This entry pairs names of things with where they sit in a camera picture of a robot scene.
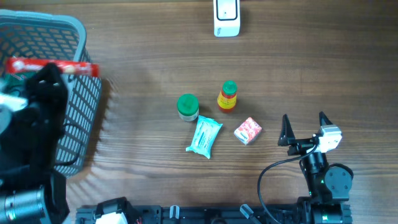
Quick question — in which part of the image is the red coffee stick sachet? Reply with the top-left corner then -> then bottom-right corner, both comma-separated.
6,57 -> 100,78

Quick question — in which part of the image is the red sauce bottle green cap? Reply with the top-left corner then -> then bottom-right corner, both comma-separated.
217,80 -> 238,113

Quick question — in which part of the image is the green lid jar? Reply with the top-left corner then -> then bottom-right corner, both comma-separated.
177,93 -> 199,122

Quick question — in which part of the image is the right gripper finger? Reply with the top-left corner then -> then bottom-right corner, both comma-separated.
319,111 -> 333,126
277,114 -> 295,146

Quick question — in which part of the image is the light blue wipes pack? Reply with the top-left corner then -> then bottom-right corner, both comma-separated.
186,115 -> 223,159

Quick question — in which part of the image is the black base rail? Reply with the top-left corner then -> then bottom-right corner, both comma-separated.
75,195 -> 353,224

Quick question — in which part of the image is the grey plastic basket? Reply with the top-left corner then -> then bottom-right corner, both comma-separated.
1,9 -> 102,177

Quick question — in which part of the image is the white barcode scanner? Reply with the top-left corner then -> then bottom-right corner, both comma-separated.
213,0 -> 241,37

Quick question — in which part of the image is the black right camera cable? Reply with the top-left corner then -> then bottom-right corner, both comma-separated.
257,142 -> 320,224

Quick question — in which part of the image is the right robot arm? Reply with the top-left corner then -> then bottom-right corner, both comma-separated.
278,111 -> 354,224

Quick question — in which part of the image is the red white small carton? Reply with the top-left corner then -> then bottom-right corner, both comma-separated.
234,117 -> 262,145

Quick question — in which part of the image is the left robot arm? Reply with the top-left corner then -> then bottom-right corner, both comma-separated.
1,63 -> 70,223

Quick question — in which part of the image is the green snack bag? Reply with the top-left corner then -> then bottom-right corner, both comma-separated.
4,72 -> 36,89

